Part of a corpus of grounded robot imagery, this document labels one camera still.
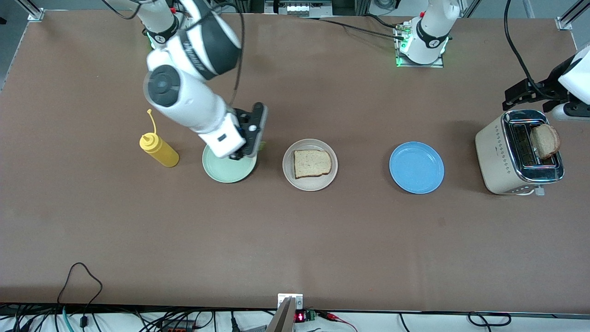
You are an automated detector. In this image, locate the yellow squeeze bottle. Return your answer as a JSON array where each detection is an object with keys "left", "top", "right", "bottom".
[{"left": 139, "top": 109, "right": 180, "bottom": 168}]

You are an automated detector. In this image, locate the toast bread slice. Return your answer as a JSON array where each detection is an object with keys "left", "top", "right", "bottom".
[
  {"left": 293, "top": 149, "right": 332, "bottom": 179},
  {"left": 529, "top": 124, "right": 562, "bottom": 160}
]

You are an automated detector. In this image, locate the mint green plate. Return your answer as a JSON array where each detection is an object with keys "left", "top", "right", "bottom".
[{"left": 202, "top": 143, "right": 258, "bottom": 184}]

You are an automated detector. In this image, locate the beige plate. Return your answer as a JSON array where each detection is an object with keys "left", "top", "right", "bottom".
[{"left": 282, "top": 138, "right": 338, "bottom": 192}]

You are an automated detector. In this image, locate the blue plate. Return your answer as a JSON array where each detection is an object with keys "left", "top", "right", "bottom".
[{"left": 389, "top": 141, "right": 445, "bottom": 195}]

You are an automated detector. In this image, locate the beige chrome toaster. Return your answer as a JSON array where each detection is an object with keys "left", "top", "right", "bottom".
[{"left": 475, "top": 109, "right": 565, "bottom": 196}]

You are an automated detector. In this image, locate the white device with ports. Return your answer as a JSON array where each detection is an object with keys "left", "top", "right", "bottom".
[{"left": 265, "top": 0, "right": 333, "bottom": 15}]

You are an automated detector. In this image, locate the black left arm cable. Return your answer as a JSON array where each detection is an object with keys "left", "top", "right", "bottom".
[{"left": 504, "top": 0, "right": 561, "bottom": 98}]

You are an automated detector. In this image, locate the aluminium frame post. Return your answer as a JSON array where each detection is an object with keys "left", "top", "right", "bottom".
[
  {"left": 555, "top": 0, "right": 590, "bottom": 30},
  {"left": 16, "top": 0, "right": 44, "bottom": 21}
]

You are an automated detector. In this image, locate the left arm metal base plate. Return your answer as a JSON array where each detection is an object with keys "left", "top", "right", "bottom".
[{"left": 394, "top": 23, "right": 445, "bottom": 69}]

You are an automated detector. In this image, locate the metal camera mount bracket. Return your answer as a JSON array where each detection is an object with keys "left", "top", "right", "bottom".
[{"left": 266, "top": 294, "right": 304, "bottom": 332}]

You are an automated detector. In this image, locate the black cable to arm base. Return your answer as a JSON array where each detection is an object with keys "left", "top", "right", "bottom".
[{"left": 295, "top": 14, "right": 408, "bottom": 41}]

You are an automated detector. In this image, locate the thin black looped cable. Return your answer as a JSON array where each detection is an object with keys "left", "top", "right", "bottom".
[{"left": 58, "top": 262, "right": 103, "bottom": 314}]

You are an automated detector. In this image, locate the black oval cable loop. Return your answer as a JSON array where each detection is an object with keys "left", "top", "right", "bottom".
[{"left": 468, "top": 312, "right": 512, "bottom": 327}]

